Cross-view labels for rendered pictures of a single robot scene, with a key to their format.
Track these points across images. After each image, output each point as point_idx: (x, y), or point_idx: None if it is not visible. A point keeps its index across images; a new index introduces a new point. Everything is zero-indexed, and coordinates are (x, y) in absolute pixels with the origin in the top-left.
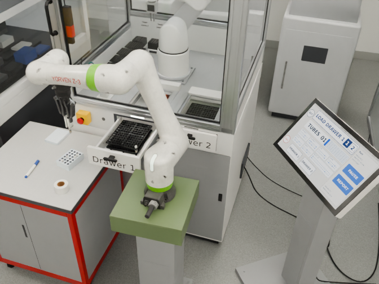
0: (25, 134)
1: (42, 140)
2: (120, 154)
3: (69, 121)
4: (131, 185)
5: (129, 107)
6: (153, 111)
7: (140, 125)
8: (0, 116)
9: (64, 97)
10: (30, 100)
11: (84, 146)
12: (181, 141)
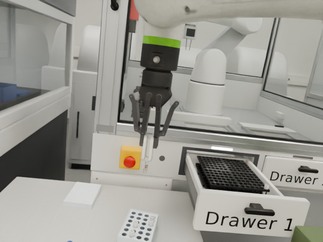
0: (16, 198)
1: (55, 203)
2: (274, 198)
3: (153, 147)
4: None
5: (212, 134)
6: None
7: (228, 160)
8: None
9: (166, 86)
10: (12, 146)
11: (140, 205)
12: None
